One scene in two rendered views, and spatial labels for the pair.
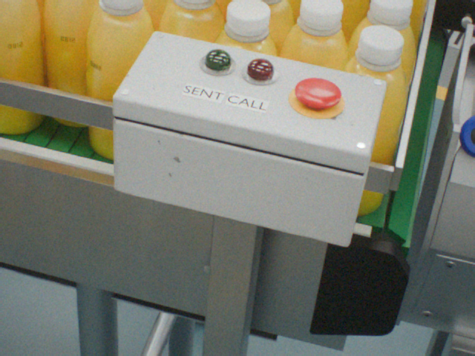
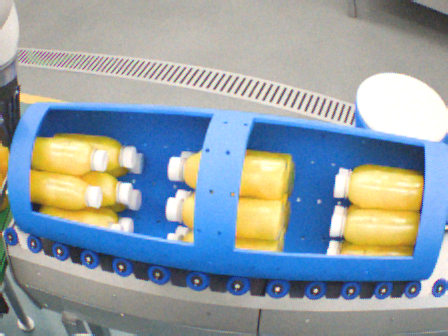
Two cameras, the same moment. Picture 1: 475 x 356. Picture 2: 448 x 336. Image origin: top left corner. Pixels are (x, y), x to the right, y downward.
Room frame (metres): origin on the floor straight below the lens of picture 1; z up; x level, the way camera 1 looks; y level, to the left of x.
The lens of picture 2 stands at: (-0.30, -0.78, 2.15)
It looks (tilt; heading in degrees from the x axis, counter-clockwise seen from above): 44 degrees down; 2
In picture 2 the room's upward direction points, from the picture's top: 3 degrees counter-clockwise
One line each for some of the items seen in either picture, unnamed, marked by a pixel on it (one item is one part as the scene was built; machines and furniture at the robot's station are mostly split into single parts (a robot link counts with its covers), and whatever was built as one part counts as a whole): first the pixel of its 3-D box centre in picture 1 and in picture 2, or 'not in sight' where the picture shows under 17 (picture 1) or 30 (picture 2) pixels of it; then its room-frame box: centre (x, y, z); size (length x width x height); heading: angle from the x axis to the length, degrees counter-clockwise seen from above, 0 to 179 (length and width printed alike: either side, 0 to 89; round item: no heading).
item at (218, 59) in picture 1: (218, 59); not in sight; (0.62, 0.02, 1.11); 0.02 x 0.02 x 0.01
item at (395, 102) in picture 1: (363, 127); not in sight; (0.70, -0.12, 0.99); 0.07 x 0.07 x 0.18
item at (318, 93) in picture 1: (318, 95); not in sight; (0.58, -0.06, 1.11); 0.04 x 0.04 x 0.01
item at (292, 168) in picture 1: (249, 135); not in sight; (0.59, -0.01, 1.05); 0.20 x 0.10 x 0.10; 79
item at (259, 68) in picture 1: (260, 68); not in sight; (0.61, -0.01, 1.11); 0.02 x 0.02 x 0.01
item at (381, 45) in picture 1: (381, 44); not in sight; (0.70, -0.12, 1.08); 0.04 x 0.04 x 0.02
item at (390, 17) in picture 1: (391, 6); not in sight; (0.77, -0.13, 1.08); 0.04 x 0.04 x 0.02
